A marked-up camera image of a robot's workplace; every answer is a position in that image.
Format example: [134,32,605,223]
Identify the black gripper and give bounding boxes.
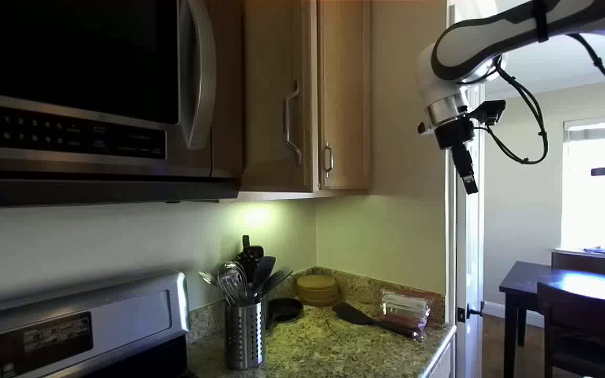
[432,116,480,198]

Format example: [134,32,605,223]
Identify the light wooden cupboard door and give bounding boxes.
[242,0,317,195]
[317,0,374,195]

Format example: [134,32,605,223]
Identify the dark wooden dining table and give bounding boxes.
[498,259,605,378]

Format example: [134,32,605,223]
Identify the bright window with blind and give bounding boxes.
[558,116,605,259]

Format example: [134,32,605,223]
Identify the clear plastic food package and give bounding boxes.
[377,286,432,340]

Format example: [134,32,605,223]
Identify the dark wooden chair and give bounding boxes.
[536,279,605,378]
[548,248,605,281]

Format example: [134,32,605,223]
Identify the black flat spatula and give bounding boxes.
[331,301,391,330]

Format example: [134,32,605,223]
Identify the stack of yellow round trivets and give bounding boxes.
[291,270,344,308]

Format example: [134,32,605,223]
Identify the dark plastic kitchen utensil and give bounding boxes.
[248,254,279,301]
[263,267,296,301]

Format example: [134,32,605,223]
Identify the small black bowl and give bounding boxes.
[265,297,306,325]

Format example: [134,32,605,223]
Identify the tall dark kitchen utensil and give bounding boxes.
[236,234,267,281]

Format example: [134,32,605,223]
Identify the silver metal serving utensil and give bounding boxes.
[211,260,250,306]

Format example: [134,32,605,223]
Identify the steel utensil holder cup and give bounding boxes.
[223,298,268,371]

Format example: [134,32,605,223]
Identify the stainless steel gas stove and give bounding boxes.
[0,270,194,378]

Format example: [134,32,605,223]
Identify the stainless steel microwave oven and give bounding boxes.
[0,0,246,211]

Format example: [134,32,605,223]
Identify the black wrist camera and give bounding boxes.
[469,99,509,128]

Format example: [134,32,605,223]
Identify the white door frame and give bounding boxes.
[443,0,489,378]

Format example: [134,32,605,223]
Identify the metal cupboard door handle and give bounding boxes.
[321,142,338,177]
[282,80,304,171]

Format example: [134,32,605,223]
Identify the wooden wall cupboard body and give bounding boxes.
[236,0,374,206]

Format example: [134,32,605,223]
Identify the curved steel microwave handle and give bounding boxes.
[176,0,219,153]

